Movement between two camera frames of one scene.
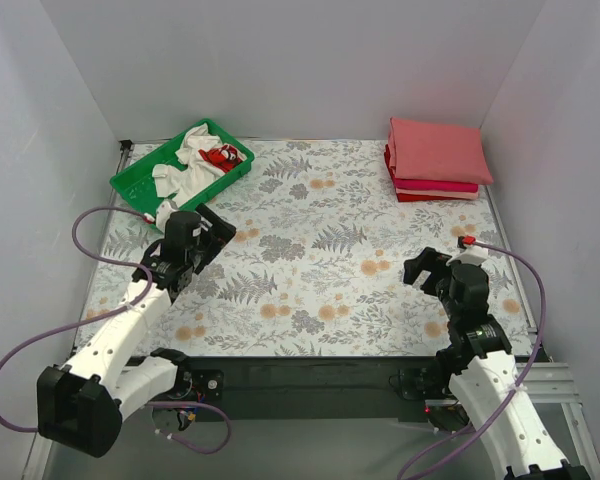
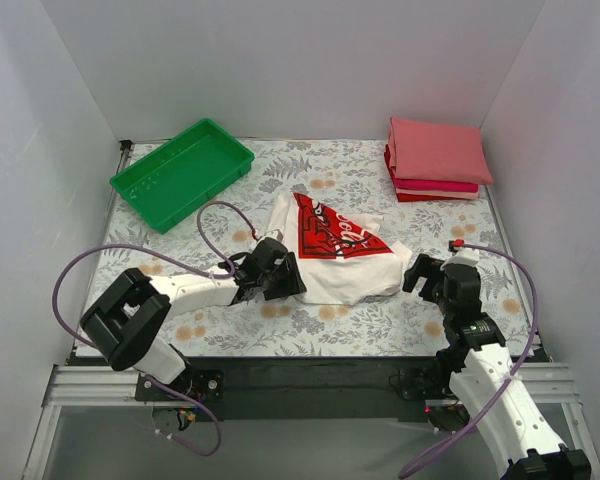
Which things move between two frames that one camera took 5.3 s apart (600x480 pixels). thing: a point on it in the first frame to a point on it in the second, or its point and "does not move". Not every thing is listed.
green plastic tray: [136, 186] does not move
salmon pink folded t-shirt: [421, 150] does not move
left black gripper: [214, 235] to [278, 276]
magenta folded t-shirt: [435, 185] does not move
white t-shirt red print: [208, 158] to [335, 254]
